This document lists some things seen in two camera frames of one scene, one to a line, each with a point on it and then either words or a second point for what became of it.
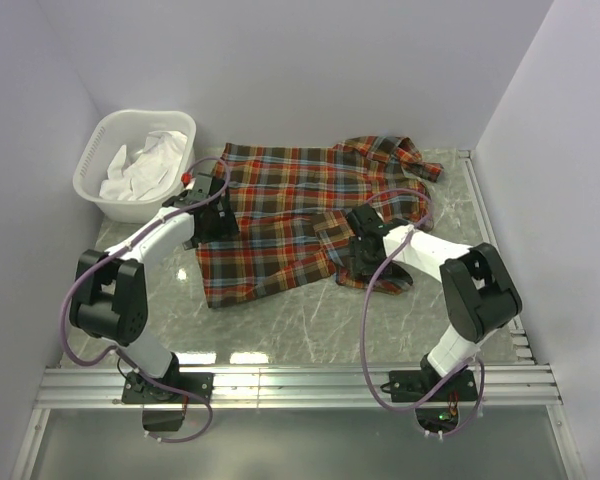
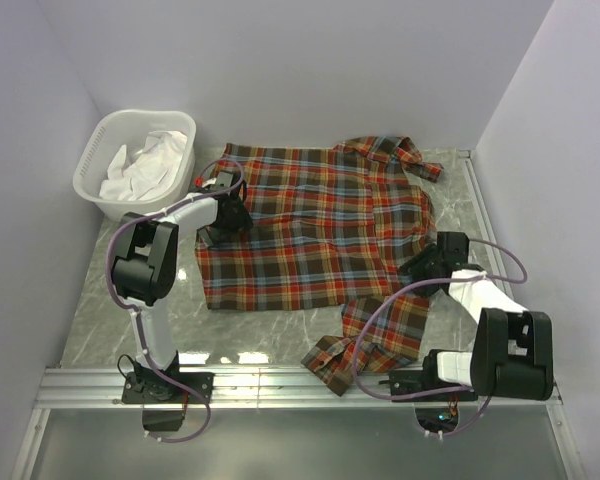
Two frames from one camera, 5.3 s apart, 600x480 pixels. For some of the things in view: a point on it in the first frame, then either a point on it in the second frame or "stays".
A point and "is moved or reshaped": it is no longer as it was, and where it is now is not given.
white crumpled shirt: [147, 172] stays
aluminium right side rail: [518, 334] stays
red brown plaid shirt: [292, 205] is moved or reshaped
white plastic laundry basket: [134, 161] stays
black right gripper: [358, 265] → [417, 263]
